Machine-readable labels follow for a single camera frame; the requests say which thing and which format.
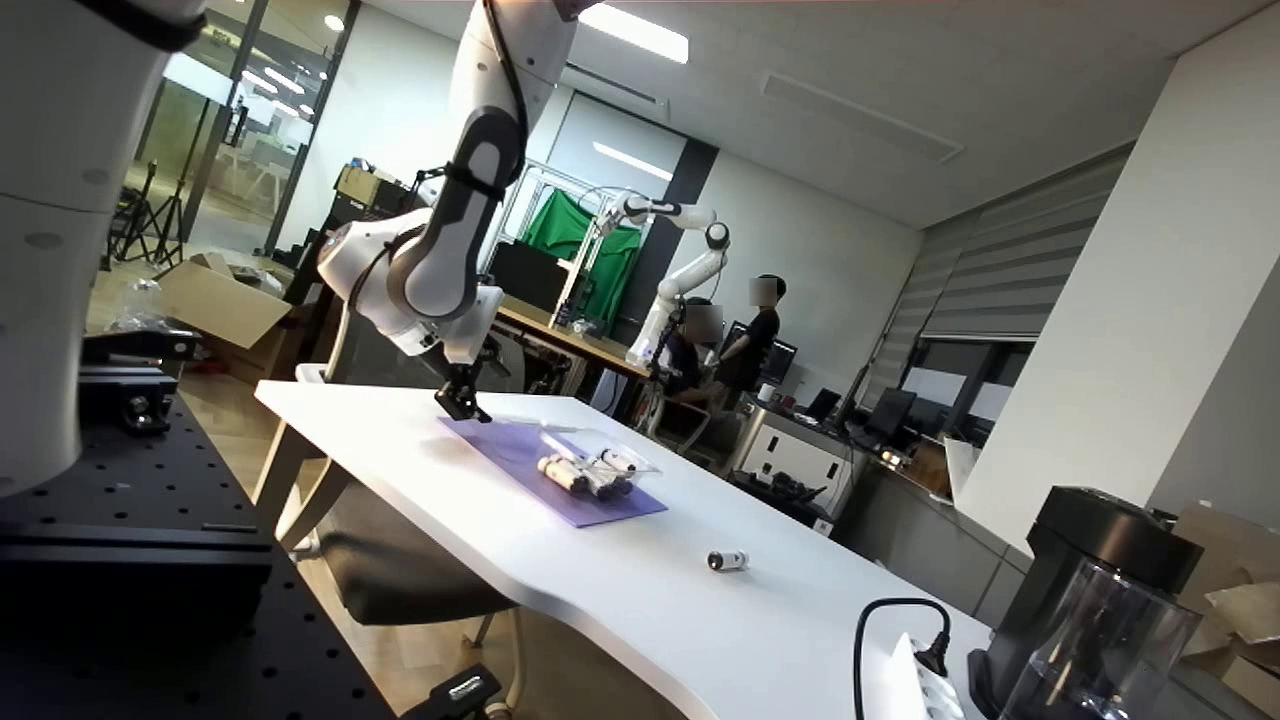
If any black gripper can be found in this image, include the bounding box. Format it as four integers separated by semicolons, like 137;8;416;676
434;365;486;426

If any white main robot arm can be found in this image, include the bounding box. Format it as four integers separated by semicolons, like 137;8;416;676
314;0;595;422

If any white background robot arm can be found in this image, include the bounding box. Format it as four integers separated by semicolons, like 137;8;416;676
595;192;730;365

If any purple mat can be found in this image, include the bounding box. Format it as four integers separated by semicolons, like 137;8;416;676
452;422;659;529

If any wooden background desk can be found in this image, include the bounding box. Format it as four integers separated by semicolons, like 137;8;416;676
494;295;648;382

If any clear plastic container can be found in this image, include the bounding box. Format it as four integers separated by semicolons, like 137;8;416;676
537;431;637;502

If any green cloth backdrop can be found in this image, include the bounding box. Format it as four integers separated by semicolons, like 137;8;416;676
515;185;648;334

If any seated person in black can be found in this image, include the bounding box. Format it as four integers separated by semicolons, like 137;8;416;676
659;295;715;395

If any standing person in black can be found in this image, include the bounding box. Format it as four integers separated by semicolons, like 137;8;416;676
715;273;786;393

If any black coffee machine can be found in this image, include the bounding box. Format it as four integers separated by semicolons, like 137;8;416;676
972;489;1202;720

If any clear blender jug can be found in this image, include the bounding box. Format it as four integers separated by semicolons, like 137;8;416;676
995;559;1195;720

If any black power cable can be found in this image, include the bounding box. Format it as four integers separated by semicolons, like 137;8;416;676
852;593;954;720

